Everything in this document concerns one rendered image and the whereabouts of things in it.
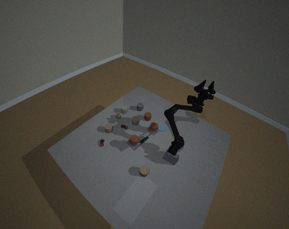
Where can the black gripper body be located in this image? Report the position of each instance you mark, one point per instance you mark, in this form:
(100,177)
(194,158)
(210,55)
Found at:
(202,92)

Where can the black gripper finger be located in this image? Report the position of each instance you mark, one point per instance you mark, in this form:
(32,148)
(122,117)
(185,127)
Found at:
(211,86)
(201,86)

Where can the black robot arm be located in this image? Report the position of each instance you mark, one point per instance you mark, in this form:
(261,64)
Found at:
(196,107)

